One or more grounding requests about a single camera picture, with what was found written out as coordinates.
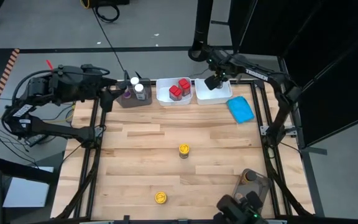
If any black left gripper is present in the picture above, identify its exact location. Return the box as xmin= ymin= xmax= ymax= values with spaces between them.
xmin=82 ymin=66 xmax=127 ymax=113

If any purple-label dark-lid spice jar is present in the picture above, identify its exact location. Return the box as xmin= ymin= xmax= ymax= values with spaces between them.
xmin=121 ymin=86 xmax=133 ymax=100

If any red-lid spice jar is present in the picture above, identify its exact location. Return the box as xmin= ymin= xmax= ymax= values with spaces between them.
xmin=168 ymin=85 xmax=183 ymax=101
xmin=178 ymin=78 xmax=191 ymax=96

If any black-lid orange spice jar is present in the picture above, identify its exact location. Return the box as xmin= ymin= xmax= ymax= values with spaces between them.
xmin=242 ymin=170 xmax=258 ymax=186

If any white plastic bin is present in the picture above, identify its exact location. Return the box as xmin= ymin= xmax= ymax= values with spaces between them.
xmin=194 ymin=75 xmax=233 ymax=105
xmin=155 ymin=77 xmax=194 ymax=106

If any grey translucent plastic bin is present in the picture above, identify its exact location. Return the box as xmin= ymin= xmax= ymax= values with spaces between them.
xmin=230 ymin=169 xmax=273 ymax=218
xmin=116 ymin=78 xmax=154 ymax=109

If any black pole stand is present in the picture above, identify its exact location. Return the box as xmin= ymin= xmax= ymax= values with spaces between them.
xmin=187 ymin=0 xmax=214 ymax=62

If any yellow-lid black spice can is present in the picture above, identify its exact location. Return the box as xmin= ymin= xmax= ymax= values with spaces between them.
xmin=178 ymin=143 xmax=190 ymax=159
xmin=154 ymin=192 xmax=168 ymax=205

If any black equipment box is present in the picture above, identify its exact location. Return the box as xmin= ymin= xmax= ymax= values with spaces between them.
xmin=81 ymin=0 xmax=130 ymax=9

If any black partition panel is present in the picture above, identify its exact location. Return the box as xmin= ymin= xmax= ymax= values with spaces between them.
xmin=228 ymin=0 xmax=358 ymax=147

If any white flat panel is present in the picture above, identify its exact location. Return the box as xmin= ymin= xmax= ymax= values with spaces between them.
xmin=2 ymin=166 xmax=55 ymax=208

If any black metal table frame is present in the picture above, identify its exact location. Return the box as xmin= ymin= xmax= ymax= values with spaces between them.
xmin=51 ymin=79 xmax=315 ymax=224

